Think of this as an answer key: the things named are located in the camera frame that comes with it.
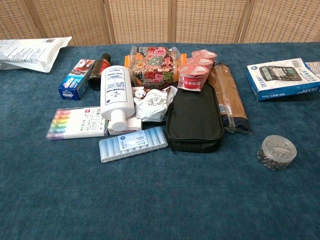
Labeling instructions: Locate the clear round clip container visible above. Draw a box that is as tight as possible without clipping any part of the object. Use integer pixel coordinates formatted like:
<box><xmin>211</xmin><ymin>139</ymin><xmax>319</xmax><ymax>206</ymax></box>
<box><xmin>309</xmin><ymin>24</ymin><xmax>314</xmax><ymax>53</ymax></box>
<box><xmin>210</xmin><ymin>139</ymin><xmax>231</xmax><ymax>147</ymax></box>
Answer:
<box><xmin>256</xmin><ymin>134</ymin><xmax>298</xmax><ymax>171</ymax></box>

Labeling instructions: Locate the white crinkled snack packet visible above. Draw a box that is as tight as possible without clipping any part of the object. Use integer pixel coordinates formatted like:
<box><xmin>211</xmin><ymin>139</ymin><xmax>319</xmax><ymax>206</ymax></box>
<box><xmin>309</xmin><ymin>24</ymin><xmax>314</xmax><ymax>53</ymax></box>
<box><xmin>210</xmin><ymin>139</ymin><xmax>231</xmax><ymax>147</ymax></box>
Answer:
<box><xmin>131</xmin><ymin>85</ymin><xmax>178</xmax><ymax>123</ymax></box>

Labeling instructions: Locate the small white red-print box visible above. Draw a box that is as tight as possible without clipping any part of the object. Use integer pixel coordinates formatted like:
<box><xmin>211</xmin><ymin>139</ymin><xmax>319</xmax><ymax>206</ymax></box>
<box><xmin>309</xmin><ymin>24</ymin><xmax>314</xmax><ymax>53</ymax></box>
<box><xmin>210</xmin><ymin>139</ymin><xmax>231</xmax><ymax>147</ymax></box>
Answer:
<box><xmin>107</xmin><ymin>115</ymin><xmax>143</xmax><ymax>136</ymax></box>

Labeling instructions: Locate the black zipper pouch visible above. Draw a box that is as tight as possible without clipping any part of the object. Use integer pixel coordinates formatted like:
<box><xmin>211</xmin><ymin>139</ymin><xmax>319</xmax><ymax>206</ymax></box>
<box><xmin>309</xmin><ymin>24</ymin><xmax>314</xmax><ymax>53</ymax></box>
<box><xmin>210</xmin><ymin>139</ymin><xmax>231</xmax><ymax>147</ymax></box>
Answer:
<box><xmin>166</xmin><ymin>82</ymin><xmax>225</xmax><ymax>154</ymax></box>

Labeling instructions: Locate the white battery pack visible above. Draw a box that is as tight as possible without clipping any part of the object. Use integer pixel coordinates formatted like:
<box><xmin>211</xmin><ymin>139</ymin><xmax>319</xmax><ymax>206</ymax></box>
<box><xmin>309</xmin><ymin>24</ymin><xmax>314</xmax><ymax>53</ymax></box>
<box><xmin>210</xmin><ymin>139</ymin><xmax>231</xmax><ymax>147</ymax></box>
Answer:
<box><xmin>98</xmin><ymin>126</ymin><xmax>169</xmax><ymax>164</ymax></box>

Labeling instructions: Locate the white plastic lotion bottle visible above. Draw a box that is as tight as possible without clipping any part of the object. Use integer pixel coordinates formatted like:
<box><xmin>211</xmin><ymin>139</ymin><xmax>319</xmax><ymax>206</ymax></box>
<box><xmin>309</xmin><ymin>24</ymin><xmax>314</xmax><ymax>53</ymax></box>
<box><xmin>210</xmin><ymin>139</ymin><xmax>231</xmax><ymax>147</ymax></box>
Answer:
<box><xmin>100</xmin><ymin>65</ymin><xmax>136</xmax><ymax>132</ymax></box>

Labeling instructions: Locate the colourful mixed grain bag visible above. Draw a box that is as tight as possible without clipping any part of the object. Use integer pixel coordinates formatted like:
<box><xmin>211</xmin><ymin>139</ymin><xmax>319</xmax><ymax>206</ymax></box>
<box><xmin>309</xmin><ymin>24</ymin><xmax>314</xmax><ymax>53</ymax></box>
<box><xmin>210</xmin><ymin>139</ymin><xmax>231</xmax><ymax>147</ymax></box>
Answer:
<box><xmin>124</xmin><ymin>46</ymin><xmax>187</xmax><ymax>90</ymax></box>

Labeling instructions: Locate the red white yogurt cup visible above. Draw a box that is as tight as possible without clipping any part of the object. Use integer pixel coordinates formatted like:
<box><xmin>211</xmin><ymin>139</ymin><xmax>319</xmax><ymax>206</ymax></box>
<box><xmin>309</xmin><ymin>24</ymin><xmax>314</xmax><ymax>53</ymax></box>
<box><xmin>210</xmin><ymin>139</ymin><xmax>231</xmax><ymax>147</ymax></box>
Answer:
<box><xmin>185</xmin><ymin>57</ymin><xmax>214</xmax><ymax>69</ymax></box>
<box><xmin>191</xmin><ymin>49</ymin><xmax>218</xmax><ymax>61</ymax></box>
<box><xmin>177</xmin><ymin>64</ymin><xmax>210</xmax><ymax>92</ymax></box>

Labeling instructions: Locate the blue table cloth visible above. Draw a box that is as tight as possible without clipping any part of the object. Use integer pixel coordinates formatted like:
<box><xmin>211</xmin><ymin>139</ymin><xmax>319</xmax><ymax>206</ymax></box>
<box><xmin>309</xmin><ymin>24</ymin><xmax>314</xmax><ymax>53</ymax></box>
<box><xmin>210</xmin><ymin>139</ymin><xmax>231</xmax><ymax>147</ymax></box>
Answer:
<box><xmin>0</xmin><ymin>41</ymin><xmax>320</xmax><ymax>240</ymax></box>

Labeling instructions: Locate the dark brown glass bottle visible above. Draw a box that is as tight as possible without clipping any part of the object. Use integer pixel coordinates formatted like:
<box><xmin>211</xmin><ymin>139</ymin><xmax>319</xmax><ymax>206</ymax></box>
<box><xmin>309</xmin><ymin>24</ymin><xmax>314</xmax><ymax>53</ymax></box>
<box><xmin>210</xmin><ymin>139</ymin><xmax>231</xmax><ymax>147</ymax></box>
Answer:
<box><xmin>88</xmin><ymin>53</ymin><xmax>112</xmax><ymax>91</ymax></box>

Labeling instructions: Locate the pastel highlighter pen set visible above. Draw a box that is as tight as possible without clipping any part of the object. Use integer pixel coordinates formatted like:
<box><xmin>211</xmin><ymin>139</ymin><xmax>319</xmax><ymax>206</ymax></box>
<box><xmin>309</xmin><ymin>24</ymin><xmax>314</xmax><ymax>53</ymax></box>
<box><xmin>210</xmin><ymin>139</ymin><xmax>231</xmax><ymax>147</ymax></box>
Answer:
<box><xmin>45</xmin><ymin>106</ymin><xmax>109</xmax><ymax>141</ymax></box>

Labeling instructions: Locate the blue toothpaste box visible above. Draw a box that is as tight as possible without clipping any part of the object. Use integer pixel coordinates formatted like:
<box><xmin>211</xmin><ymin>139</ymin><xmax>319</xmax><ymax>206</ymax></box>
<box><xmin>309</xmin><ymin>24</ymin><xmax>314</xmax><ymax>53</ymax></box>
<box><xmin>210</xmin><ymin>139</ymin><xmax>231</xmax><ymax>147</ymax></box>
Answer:
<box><xmin>57</xmin><ymin>58</ymin><xmax>96</xmax><ymax>101</ymax></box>

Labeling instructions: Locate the woven rattan folding screen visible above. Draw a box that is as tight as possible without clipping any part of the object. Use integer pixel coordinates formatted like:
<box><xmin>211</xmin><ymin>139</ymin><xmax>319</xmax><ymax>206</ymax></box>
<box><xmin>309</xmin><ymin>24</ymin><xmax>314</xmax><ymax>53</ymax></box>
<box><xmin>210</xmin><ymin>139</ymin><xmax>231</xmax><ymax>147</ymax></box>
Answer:
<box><xmin>0</xmin><ymin>0</ymin><xmax>320</xmax><ymax>46</ymax></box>

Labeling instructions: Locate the blue white calculator box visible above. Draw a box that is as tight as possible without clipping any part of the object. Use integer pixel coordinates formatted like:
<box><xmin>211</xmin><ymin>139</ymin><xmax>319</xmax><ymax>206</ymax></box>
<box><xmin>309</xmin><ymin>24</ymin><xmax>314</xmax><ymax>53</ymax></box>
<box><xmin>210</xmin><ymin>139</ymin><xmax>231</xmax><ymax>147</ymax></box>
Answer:
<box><xmin>245</xmin><ymin>57</ymin><xmax>320</xmax><ymax>102</ymax></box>

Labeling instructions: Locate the white plastic mailer bag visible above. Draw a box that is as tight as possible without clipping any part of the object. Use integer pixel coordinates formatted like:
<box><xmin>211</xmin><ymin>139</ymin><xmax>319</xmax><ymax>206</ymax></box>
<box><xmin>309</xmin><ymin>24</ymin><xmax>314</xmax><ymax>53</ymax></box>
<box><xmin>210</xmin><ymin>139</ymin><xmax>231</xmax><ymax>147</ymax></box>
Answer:
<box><xmin>0</xmin><ymin>36</ymin><xmax>73</xmax><ymax>74</ymax></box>

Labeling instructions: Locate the white printed paper slip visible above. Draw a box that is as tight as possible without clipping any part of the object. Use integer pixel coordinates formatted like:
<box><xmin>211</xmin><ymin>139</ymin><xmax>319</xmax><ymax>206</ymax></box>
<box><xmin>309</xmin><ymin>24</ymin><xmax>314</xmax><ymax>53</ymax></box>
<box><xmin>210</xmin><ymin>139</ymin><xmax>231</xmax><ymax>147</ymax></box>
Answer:
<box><xmin>305</xmin><ymin>61</ymin><xmax>320</xmax><ymax>77</ymax></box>

